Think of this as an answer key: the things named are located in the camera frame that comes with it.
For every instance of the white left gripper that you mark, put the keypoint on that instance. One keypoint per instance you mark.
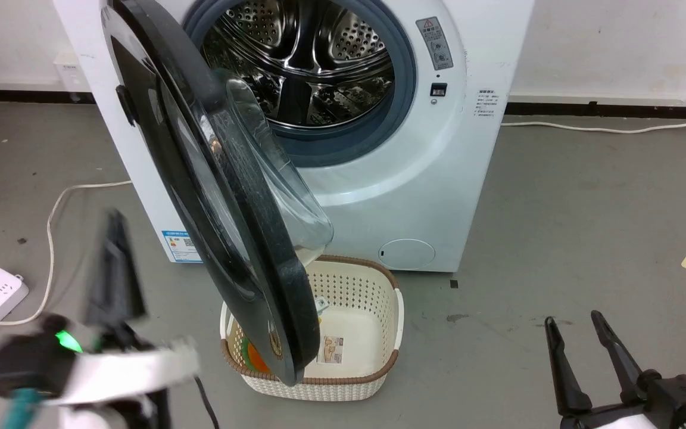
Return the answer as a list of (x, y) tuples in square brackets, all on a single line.
[(134, 366)]

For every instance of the black round washing machine door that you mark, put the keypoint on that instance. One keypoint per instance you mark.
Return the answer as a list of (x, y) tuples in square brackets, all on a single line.
[(248, 238)]

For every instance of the small grey tag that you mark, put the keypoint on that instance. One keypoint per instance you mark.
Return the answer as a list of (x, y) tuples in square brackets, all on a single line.
[(321, 305)]

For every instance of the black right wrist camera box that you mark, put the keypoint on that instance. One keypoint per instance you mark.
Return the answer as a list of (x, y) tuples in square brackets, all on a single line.
[(685, 402)]

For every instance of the grey warning sticker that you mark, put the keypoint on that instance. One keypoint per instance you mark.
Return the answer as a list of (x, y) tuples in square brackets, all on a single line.
[(435, 43)]

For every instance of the cream laundry basket brown rim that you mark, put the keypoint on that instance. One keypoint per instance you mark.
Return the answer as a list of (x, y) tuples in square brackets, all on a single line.
[(367, 298)]

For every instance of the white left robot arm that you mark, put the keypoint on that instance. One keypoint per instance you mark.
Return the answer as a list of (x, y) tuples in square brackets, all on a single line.
[(81, 420)]

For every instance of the grey rubber door gasket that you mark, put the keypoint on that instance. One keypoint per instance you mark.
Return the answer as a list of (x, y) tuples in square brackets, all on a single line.
[(405, 89)]

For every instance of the white front-load washing machine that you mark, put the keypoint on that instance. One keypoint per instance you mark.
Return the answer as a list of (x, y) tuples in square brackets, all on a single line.
[(438, 179)]

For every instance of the blue energy label sticker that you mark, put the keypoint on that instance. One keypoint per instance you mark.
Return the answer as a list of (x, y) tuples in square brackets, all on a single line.
[(179, 245)]

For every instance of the paper label sticker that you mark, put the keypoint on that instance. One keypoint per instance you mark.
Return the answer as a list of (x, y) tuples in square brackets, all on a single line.
[(331, 350)]

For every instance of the round white filter cover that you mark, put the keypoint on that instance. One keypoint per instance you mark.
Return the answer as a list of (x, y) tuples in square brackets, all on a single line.
[(407, 254)]

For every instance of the white wall outlet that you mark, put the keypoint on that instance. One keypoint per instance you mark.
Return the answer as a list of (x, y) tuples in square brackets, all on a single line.
[(69, 71)]

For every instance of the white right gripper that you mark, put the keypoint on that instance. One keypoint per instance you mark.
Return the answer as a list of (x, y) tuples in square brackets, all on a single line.
[(608, 420)]

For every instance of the orange item in basket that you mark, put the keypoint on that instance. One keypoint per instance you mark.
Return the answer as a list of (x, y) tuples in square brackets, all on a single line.
[(255, 358)]

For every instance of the steel washing machine drum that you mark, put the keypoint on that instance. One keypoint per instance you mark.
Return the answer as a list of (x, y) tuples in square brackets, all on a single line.
[(319, 59)]

